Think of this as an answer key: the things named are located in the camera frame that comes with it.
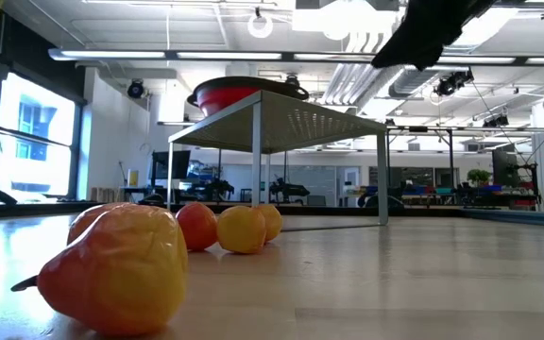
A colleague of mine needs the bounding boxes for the black monitor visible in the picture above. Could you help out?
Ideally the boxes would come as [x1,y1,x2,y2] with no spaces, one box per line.
[151,150,192,180]

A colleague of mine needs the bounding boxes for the tan wooden blocks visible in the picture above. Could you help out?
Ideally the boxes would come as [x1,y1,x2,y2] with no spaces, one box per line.
[90,186,123,204]

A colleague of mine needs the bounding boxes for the green potted plant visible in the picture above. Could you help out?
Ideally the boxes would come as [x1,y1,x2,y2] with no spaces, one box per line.
[466,167,493,188]

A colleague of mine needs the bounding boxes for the small orange toy pear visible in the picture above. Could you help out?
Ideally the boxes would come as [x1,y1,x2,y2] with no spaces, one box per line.
[9,203,190,337]
[216,205,267,256]
[66,201,136,245]

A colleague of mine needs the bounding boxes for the red-orange toy apple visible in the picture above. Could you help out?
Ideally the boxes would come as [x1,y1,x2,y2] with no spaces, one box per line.
[176,201,219,252]

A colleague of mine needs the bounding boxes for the white ring lamp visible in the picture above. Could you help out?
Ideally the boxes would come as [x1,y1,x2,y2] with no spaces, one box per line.
[246,12,275,40]

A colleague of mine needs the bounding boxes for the pale green perforated metal shelf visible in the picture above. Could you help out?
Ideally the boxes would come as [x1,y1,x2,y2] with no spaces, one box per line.
[166,89,390,232]

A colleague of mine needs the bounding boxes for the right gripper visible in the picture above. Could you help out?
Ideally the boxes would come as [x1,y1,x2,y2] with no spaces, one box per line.
[370,0,498,73]

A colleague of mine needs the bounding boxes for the small orange toy peach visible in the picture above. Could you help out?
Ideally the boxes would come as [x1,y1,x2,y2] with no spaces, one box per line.
[254,203,283,243]

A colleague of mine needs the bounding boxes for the black ceiling camera cluster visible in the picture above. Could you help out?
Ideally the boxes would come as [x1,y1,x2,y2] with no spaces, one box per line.
[433,68,475,98]

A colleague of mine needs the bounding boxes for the black aluminium table frame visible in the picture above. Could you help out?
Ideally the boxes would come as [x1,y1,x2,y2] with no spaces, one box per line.
[0,172,467,219]

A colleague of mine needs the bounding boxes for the black gantry frame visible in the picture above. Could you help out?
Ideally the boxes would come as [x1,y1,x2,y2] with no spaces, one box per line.
[387,126,456,190]

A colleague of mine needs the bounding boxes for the red collapsible bowl grey rim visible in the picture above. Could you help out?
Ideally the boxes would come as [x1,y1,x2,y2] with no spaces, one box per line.
[186,76,311,118]

